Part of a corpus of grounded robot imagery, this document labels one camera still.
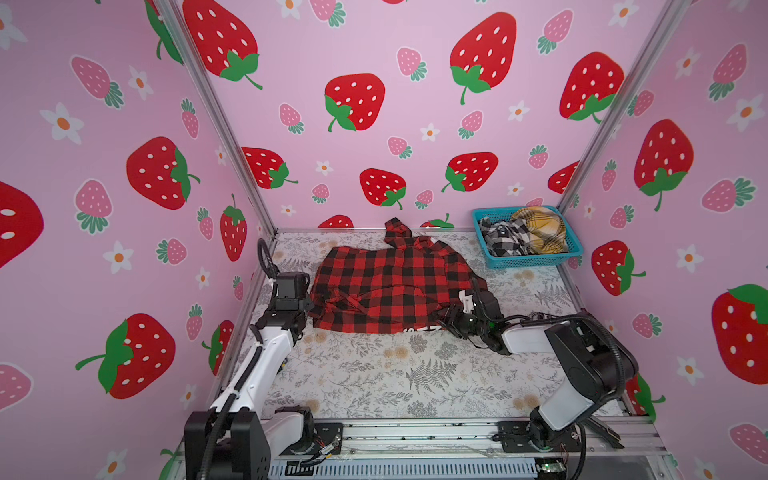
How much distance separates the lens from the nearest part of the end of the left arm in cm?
58

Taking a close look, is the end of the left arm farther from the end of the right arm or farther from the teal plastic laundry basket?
the teal plastic laundry basket

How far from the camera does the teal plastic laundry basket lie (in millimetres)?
1059

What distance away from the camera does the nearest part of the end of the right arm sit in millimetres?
719

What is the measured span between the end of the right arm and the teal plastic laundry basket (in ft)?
0.94
